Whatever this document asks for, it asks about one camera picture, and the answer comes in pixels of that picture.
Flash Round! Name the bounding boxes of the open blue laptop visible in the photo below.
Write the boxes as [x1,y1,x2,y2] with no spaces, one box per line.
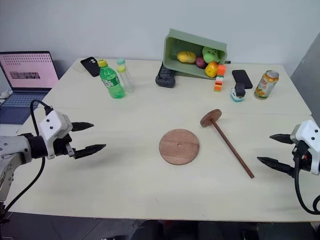
[0,50,60,126]

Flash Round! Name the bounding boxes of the yellow toy bell pepper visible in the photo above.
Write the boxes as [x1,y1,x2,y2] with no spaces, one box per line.
[204,60,220,78]

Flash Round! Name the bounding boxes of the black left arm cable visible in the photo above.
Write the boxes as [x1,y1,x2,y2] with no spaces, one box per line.
[4,99,54,214]

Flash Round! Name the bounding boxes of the green toy fruit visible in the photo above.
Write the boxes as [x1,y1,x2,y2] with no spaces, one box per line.
[201,46,222,64]

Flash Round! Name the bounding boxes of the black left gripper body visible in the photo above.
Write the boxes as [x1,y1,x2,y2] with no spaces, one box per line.
[53,133,77,158]

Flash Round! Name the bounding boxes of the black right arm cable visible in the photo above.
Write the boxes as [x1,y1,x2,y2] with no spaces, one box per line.
[293,149,320,216]

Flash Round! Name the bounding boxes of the round wooden disc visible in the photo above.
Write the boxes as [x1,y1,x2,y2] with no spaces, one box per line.
[158,128,201,166]

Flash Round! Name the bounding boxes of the orange green white block stack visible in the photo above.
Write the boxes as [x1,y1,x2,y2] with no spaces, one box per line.
[213,63,227,93]

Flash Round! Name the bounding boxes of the orange juice drink can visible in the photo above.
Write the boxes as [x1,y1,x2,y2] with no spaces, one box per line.
[253,69,280,101]

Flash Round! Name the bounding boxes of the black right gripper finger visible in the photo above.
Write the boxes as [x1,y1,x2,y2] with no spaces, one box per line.
[269,133,294,145]
[256,156,296,178]

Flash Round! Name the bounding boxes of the black phone with camera lenses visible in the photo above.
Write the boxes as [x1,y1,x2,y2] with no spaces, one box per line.
[80,56,102,78]

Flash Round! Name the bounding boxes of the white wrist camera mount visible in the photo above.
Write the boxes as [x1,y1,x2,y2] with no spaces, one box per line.
[39,110,74,161]
[290,119,320,176]

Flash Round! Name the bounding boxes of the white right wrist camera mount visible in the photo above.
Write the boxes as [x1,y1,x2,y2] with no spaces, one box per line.
[290,119,320,176]

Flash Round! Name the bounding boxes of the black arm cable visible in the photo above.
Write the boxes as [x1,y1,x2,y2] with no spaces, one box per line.
[293,149,320,216]
[4,99,54,214]

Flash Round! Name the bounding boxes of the wooden rod with round base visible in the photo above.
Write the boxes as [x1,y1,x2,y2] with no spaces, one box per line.
[199,108,255,180]

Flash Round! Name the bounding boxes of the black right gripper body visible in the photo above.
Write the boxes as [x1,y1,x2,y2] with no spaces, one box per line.
[291,140,313,175]

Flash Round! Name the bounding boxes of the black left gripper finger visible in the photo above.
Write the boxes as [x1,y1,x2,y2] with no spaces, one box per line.
[73,143,107,160]
[70,121,95,133]

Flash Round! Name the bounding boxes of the plain black smartphone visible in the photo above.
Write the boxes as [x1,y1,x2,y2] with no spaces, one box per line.
[231,69,254,90]

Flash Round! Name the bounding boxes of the yellow toy mango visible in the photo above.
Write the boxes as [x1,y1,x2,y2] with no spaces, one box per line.
[176,50,197,65]

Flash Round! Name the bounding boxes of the clear tube with yellow-green cap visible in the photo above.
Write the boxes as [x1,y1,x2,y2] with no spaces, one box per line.
[116,65,136,94]

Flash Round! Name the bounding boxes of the green plastic soda bottle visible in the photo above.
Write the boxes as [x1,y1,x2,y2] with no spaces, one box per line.
[97,58,127,100]

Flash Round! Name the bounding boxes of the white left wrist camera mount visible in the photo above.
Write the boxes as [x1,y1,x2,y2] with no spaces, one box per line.
[39,110,74,161]

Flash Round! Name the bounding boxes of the purple toy fruit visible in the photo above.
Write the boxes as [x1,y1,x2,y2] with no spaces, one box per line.
[194,55,208,70]

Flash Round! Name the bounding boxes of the green plastic basket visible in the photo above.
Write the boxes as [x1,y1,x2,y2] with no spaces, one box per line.
[162,27,228,81]

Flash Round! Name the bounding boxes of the black ribbed plastic box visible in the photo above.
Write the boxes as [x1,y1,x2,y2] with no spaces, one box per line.
[155,62,177,89]

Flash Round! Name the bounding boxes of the small blue black device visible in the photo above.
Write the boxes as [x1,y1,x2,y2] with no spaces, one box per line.
[229,82,247,103]

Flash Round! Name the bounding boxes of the grey partition panel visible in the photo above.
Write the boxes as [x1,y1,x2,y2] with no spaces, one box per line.
[290,31,320,116]

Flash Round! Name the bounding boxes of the clear tube with teal cap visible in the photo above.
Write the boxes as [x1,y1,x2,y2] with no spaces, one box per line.
[115,57,134,89]

